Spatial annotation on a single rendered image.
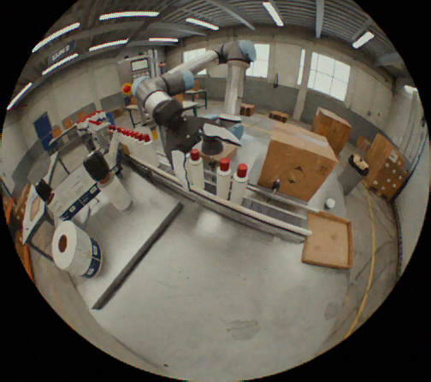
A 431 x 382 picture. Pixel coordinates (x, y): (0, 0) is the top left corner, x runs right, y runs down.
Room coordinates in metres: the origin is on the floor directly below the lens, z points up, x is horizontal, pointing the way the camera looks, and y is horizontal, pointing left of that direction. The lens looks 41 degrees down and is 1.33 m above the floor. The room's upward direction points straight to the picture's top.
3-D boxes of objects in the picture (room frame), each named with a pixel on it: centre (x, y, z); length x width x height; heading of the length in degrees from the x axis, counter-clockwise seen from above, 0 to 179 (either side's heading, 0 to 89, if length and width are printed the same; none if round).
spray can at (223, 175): (0.32, -0.03, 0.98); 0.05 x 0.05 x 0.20
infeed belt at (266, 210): (0.52, 0.34, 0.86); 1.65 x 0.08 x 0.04; 62
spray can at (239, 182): (0.29, -0.08, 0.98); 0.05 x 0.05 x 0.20
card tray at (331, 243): (0.05, -0.53, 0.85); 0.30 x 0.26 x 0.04; 62
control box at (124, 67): (0.65, 0.40, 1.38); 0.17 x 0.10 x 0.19; 117
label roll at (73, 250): (-0.06, 0.54, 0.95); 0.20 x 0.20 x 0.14
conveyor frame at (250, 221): (0.52, 0.34, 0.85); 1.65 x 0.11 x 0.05; 62
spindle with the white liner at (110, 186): (0.24, 0.41, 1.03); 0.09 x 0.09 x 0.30
